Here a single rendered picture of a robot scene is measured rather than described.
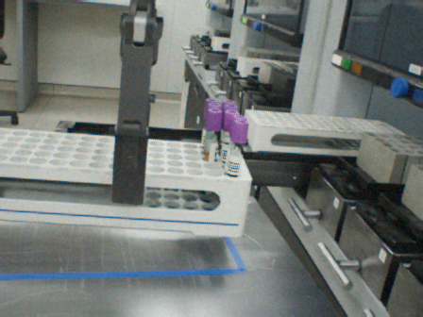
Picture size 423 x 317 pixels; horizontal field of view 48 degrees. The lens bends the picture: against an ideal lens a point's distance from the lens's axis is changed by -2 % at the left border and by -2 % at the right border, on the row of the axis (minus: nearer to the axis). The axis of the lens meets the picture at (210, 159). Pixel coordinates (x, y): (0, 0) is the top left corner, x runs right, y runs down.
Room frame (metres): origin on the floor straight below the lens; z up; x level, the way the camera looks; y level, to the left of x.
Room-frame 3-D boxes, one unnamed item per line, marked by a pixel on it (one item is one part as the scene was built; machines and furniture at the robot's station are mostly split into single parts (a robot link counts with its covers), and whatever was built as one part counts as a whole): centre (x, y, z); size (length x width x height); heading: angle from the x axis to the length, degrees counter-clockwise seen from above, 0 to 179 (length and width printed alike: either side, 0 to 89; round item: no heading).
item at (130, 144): (0.39, 0.07, 0.95); 0.03 x 0.01 x 0.05; 8
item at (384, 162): (0.75, -0.28, 0.85); 0.12 x 0.02 x 0.06; 12
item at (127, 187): (0.41, 0.07, 0.92); 0.03 x 0.01 x 0.07; 98
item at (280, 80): (1.29, -0.17, 0.85); 0.12 x 0.02 x 0.06; 12
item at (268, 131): (0.89, -0.21, 0.83); 0.30 x 0.10 x 0.06; 101
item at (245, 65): (1.61, -0.20, 0.83); 0.30 x 0.10 x 0.06; 101
